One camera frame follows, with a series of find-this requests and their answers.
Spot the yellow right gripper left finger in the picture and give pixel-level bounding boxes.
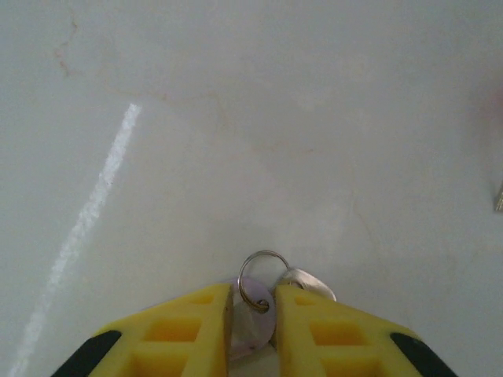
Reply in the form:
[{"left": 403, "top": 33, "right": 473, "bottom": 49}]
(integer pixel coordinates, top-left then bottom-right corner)
[{"left": 50, "top": 282, "right": 233, "bottom": 377}]

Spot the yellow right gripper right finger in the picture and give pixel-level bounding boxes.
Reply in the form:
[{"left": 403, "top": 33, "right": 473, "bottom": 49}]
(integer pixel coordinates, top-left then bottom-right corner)
[{"left": 274, "top": 283, "right": 461, "bottom": 377}]

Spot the silver metal key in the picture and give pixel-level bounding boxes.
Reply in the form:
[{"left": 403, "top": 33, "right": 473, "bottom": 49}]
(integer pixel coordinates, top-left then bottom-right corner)
[
  {"left": 491, "top": 181, "right": 503, "bottom": 214},
  {"left": 277, "top": 267, "right": 338, "bottom": 303}
]

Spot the small silver split ring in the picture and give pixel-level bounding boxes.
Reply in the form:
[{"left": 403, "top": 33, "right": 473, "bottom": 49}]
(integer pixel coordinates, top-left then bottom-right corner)
[{"left": 238, "top": 250, "right": 292, "bottom": 315}]

